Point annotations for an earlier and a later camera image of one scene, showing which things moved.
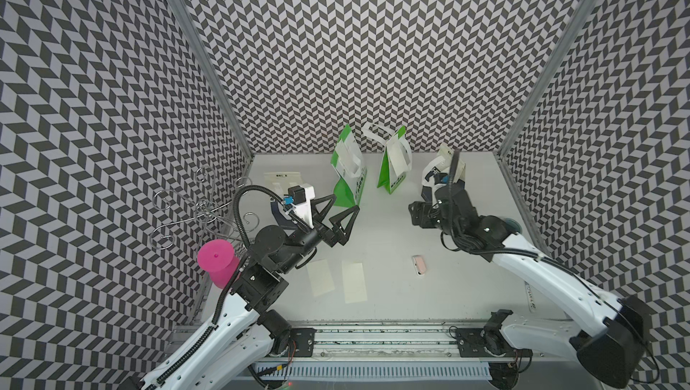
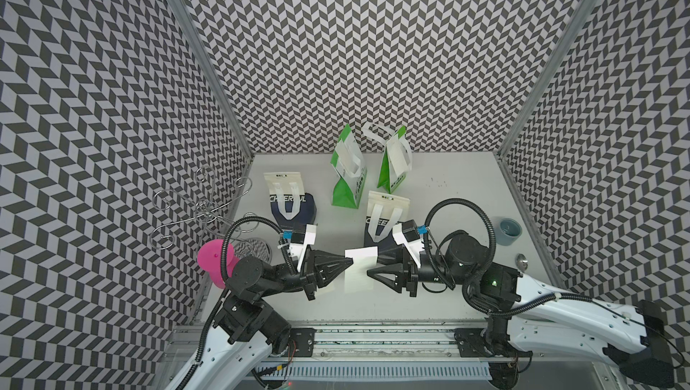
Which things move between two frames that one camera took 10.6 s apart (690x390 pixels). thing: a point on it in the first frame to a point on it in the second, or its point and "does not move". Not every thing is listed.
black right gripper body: x=429 y=217 to x=413 y=275
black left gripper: x=328 y=235 to x=320 y=270
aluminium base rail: x=384 y=342 does not move
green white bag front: x=347 y=160 does not move
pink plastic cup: x=217 y=257 does not move
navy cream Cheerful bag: x=436 y=172 to x=384 y=212
